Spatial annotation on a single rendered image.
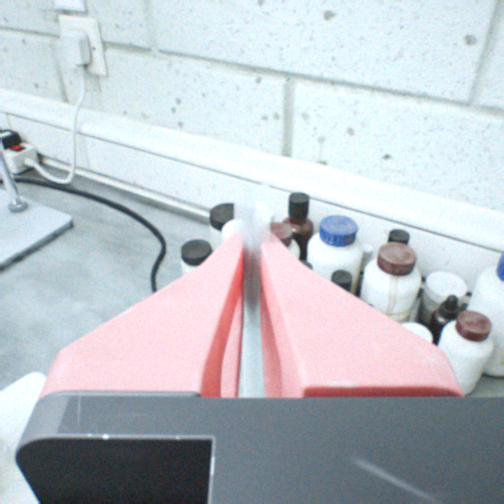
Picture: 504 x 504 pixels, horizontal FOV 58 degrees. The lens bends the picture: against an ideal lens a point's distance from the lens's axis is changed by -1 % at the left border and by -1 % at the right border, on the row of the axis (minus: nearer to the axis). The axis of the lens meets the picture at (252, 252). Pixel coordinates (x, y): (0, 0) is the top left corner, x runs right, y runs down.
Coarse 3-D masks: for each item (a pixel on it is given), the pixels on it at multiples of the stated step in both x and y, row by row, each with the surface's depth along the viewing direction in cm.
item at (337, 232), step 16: (320, 224) 51; (336, 224) 51; (352, 224) 52; (320, 240) 53; (336, 240) 50; (352, 240) 51; (320, 256) 51; (336, 256) 51; (352, 256) 51; (320, 272) 52; (352, 272) 52; (352, 288) 54
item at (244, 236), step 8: (240, 184) 11; (240, 192) 11; (248, 192) 11; (240, 200) 11; (248, 200) 11; (240, 208) 11; (240, 216) 11; (248, 216) 11; (240, 224) 11; (248, 224) 11; (240, 232) 11; (248, 232) 11; (240, 240) 11; (248, 240) 11; (248, 248) 11; (248, 256) 11; (248, 264) 12; (248, 272) 12; (248, 280) 12; (248, 288) 12; (248, 296) 12; (248, 304) 12; (248, 312) 13; (248, 320) 13
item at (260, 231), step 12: (252, 192) 11; (264, 192) 11; (264, 204) 11; (252, 216) 11; (264, 216) 11; (252, 228) 11; (264, 228) 11; (252, 240) 11; (264, 240) 11; (252, 252) 11; (252, 264) 12; (252, 276) 12; (252, 288) 12; (252, 300) 12; (252, 312) 13
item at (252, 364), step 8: (248, 208) 11; (248, 328) 13; (256, 328) 13; (248, 336) 14; (256, 336) 14; (248, 344) 14; (256, 344) 14; (248, 352) 14; (256, 352) 14; (248, 360) 14; (256, 360) 14; (248, 368) 15; (256, 368) 15; (248, 376) 15; (256, 376) 15; (248, 384) 15; (256, 384) 15; (248, 392) 15; (256, 392) 15
